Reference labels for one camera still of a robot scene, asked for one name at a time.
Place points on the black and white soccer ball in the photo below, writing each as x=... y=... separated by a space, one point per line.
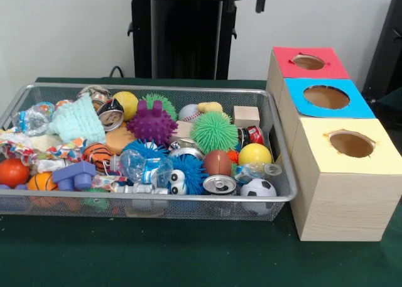
x=258 y=189

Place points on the purple spiky ball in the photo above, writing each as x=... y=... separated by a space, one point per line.
x=151 y=125

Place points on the black chair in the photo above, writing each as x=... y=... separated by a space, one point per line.
x=389 y=48

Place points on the silver drink can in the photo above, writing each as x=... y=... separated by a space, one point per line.
x=219 y=185

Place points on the green puffer ball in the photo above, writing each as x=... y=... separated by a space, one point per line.
x=214 y=132

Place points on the small crushed plastic bottle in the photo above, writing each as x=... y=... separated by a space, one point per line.
x=256 y=171

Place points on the crushed red and black can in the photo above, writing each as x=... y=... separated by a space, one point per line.
x=251 y=135

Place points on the yellow ball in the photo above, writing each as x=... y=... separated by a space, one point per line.
x=255 y=154

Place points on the wooden box with three holes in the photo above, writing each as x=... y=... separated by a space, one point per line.
x=345 y=205

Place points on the shallow mesh bin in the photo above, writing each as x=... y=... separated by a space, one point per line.
x=188 y=210

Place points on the blue puffer ball with eyes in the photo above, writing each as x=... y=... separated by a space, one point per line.
x=188 y=174

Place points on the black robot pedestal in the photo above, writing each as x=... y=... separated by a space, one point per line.
x=188 y=32

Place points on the mint knitted cloth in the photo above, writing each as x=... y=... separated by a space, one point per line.
x=77 y=120

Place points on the dark green table cloth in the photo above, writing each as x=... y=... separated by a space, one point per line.
x=157 y=255
x=394 y=100

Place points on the brown toy football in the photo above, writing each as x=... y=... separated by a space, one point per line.
x=217 y=163

